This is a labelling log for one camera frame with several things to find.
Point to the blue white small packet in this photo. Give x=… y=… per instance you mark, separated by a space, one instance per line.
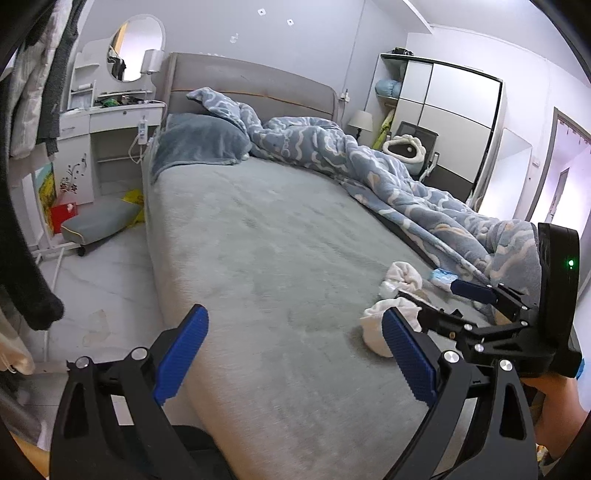
x=442 y=278

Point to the silver wall lamp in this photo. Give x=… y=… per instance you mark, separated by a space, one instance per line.
x=152 y=61

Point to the beige hanging garment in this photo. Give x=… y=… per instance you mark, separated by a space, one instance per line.
x=14 y=341

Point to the blue grey pillow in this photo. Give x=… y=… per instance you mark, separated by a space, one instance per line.
x=198 y=143

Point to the white shade table lamp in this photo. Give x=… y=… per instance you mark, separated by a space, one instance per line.
x=361 y=121

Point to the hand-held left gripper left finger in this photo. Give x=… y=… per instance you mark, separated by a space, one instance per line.
x=182 y=355

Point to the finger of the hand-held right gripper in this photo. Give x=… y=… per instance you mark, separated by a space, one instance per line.
x=471 y=290
x=438 y=318

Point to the yellow plastic bag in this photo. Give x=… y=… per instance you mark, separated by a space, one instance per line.
x=134 y=198

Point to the white vanity dresser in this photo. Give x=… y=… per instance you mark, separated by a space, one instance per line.
x=74 y=138

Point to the yellow painting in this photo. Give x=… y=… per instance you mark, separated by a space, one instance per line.
x=46 y=194

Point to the black office chair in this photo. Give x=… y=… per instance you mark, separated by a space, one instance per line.
x=418 y=129

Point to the hanging clothes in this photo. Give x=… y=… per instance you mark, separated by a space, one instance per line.
x=18 y=230

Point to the orange board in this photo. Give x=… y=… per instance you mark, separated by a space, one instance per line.
x=32 y=457

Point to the yellow green clothing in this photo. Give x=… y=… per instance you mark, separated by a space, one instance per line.
x=383 y=129

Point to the light blue bundle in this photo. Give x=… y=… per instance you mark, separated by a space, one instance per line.
x=387 y=87

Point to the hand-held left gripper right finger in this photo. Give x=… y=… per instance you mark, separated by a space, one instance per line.
x=408 y=357

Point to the blue patterned blanket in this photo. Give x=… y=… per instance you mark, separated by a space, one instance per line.
x=369 y=161

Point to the grey fuzzy garment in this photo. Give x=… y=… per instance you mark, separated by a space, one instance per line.
x=62 y=69

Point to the oval mirror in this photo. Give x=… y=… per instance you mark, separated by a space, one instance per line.
x=138 y=46

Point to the grey bed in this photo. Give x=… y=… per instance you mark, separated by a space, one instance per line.
x=277 y=254

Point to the red box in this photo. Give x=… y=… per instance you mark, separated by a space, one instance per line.
x=62 y=219

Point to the grey door frame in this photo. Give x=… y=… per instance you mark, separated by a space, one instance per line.
x=551 y=152

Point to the white black wardrobe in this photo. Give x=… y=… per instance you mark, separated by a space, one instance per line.
x=452 y=120

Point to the person's right hand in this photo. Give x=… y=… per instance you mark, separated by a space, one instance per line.
x=556 y=410

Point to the white puffy jacket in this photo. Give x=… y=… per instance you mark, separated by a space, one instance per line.
x=30 y=92

